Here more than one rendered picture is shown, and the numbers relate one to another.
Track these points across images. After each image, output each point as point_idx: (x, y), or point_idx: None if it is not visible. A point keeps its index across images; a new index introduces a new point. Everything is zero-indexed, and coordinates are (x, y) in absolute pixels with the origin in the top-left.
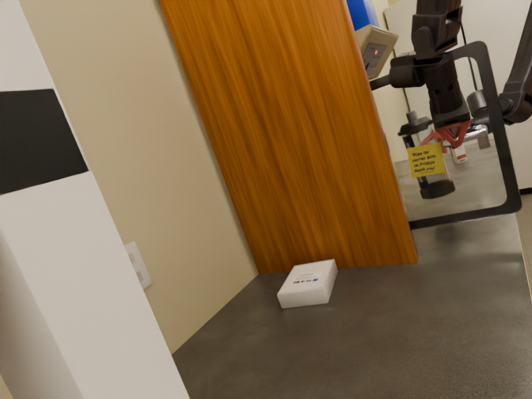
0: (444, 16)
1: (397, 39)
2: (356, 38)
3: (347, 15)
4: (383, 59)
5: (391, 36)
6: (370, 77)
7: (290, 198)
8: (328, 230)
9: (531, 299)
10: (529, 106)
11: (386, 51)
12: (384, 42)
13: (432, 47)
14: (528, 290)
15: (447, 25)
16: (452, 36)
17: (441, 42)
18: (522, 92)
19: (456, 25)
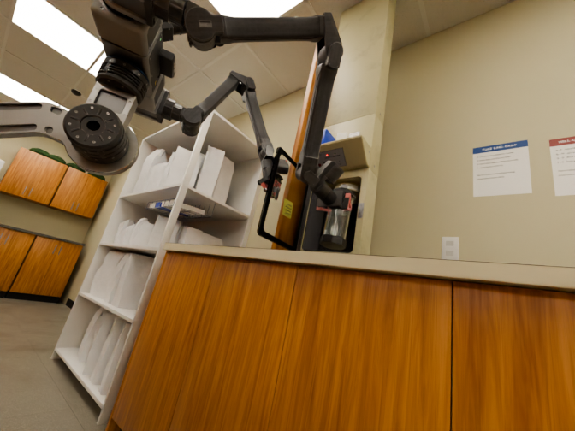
0: (257, 150)
1: (360, 138)
2: (294, 156)
3: (293, 150)
4: (353, 154)
5: (341, 141)
6: (346, 167)
7: None
8: None
9: (212, 245)
10: (299, 171)
11: (350, 149)
12: (333, 147)
13: (260, 160)
14: (216, 245)
15: (260, 151)
16: (263, 153)
17: (260, 157)
18: (297, 162)
19: (262, 150)
